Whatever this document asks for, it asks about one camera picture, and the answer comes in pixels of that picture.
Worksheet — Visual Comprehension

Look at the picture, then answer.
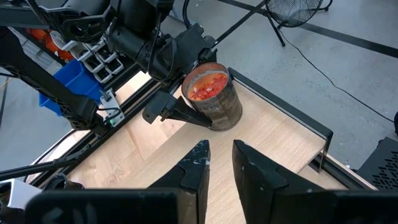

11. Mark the black fan power cable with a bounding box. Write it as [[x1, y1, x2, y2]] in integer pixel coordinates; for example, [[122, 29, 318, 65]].
[[278, 27, 397, 124]]

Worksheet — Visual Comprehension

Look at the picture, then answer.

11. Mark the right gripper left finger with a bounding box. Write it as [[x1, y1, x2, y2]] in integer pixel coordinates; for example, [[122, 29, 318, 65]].
[[24, 139, 211, 224]]

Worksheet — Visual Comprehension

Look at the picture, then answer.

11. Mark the red candle jar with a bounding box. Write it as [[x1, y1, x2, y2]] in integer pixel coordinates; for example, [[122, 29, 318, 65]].
[[181, 62, 243, 131]]

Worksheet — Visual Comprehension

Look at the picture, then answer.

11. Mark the blue storage bin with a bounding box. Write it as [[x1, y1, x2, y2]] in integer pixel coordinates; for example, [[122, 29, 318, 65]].
[[39, 58, 104, 116]]

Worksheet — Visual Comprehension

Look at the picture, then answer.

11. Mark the black perforated control box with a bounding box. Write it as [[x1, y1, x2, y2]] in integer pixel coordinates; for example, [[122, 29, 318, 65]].
[[356, 136, 398, 191]]

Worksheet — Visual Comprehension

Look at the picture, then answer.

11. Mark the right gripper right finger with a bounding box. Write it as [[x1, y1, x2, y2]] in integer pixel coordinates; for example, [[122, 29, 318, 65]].
[[231, 139, 398, 224]]

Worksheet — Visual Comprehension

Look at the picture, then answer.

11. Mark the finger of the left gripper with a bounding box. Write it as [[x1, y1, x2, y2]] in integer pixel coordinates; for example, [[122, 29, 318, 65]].
[[198, 35, 218, 63], [142, 90, 214, 128]]

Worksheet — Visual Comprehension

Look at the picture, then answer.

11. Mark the black floor fan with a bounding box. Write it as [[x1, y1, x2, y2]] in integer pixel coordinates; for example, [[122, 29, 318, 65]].
[[265, 0, 333, 47]]

